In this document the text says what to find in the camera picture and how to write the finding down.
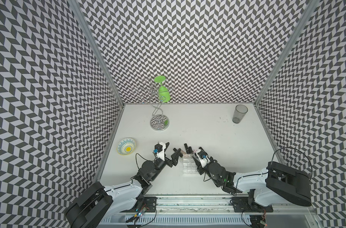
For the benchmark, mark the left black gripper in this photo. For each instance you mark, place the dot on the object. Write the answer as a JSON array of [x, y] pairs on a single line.
[[175, 158]]

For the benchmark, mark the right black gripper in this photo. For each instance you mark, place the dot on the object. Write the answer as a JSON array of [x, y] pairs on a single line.
[[199, 166]]

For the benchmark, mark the clear acrylic lipstick organizer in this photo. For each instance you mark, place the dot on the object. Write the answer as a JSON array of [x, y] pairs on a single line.
[[189, 168]]

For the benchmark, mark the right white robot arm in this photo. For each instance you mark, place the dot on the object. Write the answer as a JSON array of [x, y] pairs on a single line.
[[275, 184]]

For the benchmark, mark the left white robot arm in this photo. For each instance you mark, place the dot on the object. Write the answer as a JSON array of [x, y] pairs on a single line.
[[98, 201]]

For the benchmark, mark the yellow blue patterned bowl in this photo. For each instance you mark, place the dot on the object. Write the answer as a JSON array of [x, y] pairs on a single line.
[[126, 146]]

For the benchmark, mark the green plastic goblet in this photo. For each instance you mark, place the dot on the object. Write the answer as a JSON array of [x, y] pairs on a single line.
[[163, 92]]

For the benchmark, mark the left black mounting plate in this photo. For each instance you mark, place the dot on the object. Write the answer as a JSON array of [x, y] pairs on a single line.
[[147, 202]]

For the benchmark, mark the black mounting plate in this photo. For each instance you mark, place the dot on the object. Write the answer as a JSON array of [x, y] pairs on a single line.
[[247, 204], [147, 202]]

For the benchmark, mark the grey glass tumbler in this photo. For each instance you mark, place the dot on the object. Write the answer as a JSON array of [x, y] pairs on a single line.
[[239, 113]]

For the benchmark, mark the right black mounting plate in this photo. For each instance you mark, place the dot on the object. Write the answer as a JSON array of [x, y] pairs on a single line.
[[247, 204]]

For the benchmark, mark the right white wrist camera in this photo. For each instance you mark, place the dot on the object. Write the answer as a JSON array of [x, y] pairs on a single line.
[[202, 159]]

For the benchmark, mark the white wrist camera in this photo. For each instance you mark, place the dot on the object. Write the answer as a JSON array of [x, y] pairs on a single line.
[[202, 159], [159, 151]]

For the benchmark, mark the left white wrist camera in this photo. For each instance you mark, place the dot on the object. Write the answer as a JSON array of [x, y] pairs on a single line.
[[159, 151]]

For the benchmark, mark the metal wire cup stand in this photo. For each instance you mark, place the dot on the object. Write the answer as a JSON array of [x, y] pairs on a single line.
[[159, 121]]

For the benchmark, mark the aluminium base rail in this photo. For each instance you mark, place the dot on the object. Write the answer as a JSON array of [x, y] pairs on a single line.
[[213, 211]]

